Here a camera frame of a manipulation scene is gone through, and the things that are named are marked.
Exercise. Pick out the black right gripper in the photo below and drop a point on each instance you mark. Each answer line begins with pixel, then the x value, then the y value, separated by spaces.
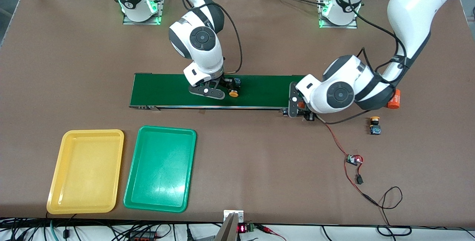
pixel 226 82

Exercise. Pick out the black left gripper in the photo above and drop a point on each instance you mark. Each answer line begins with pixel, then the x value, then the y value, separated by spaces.
pixel 307 115

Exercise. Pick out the yellow mushroom push button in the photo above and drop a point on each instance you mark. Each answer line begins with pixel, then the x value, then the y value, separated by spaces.
pixel 233 93
pixel 375 127

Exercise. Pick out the orange cylinder white print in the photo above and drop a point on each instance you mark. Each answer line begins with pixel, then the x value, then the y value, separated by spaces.
pixel 301 104
pixel 395 101

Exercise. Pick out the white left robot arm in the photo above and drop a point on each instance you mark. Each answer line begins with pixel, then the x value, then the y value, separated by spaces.
pixel 412 10

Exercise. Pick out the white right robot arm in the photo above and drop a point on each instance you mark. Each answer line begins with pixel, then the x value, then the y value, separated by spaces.
pixel 202 38

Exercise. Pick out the green conveyor belt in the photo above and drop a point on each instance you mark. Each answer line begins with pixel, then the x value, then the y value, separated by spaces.
pixel 163 92

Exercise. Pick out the green plastic tray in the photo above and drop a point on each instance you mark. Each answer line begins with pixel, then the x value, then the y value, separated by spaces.
pixel 159 168

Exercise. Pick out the red clip lead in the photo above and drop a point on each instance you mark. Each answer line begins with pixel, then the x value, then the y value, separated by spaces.
pixel 269 230

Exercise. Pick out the red digit display module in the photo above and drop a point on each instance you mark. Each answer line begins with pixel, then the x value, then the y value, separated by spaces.
pixel 243 228

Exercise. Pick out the yellow plastic tray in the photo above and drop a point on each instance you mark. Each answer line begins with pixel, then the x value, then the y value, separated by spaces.
pixel 85 170

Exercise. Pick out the black power strip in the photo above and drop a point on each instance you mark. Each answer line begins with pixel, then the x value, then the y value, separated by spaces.
pixel 143 236

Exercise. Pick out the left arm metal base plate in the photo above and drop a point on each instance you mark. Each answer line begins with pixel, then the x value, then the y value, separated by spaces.
pixel 352 23

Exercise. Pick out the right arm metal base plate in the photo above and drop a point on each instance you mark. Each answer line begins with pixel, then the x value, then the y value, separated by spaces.
pixel 160 7

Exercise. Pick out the silver mounting bracket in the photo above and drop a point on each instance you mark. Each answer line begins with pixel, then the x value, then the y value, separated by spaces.
pixel 233 230

